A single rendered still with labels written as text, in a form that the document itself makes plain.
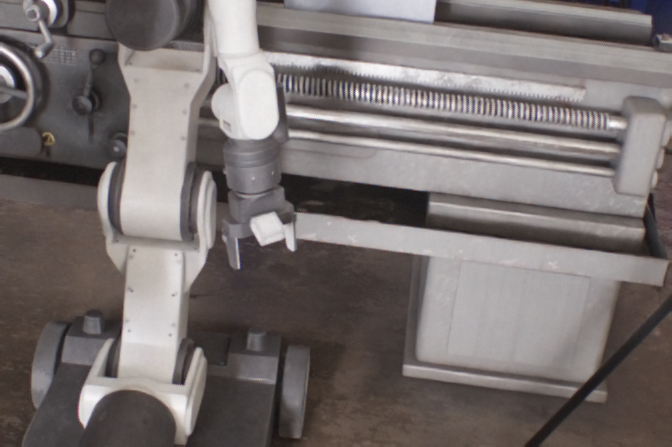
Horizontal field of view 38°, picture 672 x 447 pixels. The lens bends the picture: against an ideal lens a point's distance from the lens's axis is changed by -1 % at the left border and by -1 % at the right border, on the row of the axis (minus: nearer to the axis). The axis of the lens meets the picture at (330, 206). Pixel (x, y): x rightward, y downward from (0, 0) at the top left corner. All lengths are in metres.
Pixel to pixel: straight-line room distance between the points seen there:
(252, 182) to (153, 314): 0.39
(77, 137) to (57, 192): 0.14
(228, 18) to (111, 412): 0.68
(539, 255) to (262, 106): 0.85
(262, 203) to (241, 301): 1.09
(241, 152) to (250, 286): 1.22
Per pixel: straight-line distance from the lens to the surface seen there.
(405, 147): 2.11
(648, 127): 2.09
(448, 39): 2.11
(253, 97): 1.48
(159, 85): 1.70
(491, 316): 2.34
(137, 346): 1.83
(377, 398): 2.34
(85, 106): 2.08
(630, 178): 2.13
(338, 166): 2.23
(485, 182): 2.23
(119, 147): 2.09
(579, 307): 2.35
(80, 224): 3.03
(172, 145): 1.69
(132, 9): 1.50
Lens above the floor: 1.40
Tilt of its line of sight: 26 degrees down
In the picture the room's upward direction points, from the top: 5 degrees clockwise
